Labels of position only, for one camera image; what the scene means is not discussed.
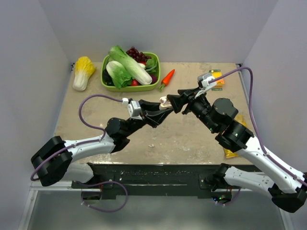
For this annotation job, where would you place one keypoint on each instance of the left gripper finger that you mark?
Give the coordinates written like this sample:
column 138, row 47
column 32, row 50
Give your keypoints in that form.
column 149, row 106
column 154, row 119

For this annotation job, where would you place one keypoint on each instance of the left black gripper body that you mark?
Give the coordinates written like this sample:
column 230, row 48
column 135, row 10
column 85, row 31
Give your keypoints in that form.
column 138, row 124

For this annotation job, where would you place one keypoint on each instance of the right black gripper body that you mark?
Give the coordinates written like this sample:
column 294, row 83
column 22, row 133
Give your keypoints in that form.
column 199, row 106

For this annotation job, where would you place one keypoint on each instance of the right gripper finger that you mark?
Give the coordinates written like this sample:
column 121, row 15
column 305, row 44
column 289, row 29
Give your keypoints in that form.
column 178, row 102
column 196, row 92

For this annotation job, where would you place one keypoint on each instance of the pink earbud charging case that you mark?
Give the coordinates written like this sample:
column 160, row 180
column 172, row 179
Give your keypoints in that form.
column 164, row 103

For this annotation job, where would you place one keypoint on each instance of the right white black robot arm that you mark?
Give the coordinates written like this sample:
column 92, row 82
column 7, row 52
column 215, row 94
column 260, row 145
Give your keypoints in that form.
column 285, row 185

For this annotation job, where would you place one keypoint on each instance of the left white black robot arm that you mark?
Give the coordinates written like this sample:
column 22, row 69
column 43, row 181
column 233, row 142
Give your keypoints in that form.
column 57, row 159

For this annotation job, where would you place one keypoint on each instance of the green plastic basket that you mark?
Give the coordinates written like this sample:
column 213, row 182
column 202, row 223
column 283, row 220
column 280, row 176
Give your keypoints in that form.
column 139, row 88

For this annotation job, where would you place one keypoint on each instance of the red tomato toy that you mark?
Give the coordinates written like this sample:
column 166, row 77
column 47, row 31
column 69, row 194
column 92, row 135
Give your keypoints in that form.
column 134, row 83

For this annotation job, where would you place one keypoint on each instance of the orange carrot toy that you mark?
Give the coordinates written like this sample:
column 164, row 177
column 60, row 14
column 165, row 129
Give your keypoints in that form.
column 166, row 80

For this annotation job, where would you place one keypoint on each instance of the purple onion toy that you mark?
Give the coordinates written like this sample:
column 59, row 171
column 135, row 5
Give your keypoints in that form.
column 154, row 79

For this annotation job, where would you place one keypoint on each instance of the orange sponge package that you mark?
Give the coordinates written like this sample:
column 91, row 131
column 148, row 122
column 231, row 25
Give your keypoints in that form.
column 216, row 73

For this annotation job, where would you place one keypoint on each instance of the long green lettuce toy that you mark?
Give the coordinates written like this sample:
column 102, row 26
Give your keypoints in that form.
column 131, row 66

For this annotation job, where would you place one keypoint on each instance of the short green cabbage toy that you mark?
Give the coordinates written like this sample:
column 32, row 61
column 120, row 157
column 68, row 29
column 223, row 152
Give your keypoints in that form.
column 119, row 75

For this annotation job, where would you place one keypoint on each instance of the green leaf toy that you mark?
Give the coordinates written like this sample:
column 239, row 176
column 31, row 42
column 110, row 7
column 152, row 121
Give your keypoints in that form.
column 151, row 64

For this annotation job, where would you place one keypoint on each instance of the dark red grapes toy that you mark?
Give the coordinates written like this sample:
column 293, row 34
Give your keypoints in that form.
column 137, row 56

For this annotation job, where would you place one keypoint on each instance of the yellow Lays chips bag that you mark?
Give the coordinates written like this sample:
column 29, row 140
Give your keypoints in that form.
column 228, row 153

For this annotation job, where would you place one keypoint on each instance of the yellow napa cabbage toy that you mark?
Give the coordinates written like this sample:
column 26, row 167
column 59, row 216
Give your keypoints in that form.
column 84, row 69

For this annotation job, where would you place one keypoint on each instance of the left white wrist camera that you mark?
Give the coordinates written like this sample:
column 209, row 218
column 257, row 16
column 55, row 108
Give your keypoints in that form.
column 133, row 107

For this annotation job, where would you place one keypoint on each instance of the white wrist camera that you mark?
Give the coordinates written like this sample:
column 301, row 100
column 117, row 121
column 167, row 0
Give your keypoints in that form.
column 205, row 83
column 133, row 107

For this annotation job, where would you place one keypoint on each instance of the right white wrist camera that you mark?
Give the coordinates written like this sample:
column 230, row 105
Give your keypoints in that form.
column 205, row 83

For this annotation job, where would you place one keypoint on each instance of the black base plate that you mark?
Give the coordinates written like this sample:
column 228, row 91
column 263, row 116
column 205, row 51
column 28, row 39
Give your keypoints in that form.
column 112, row 180

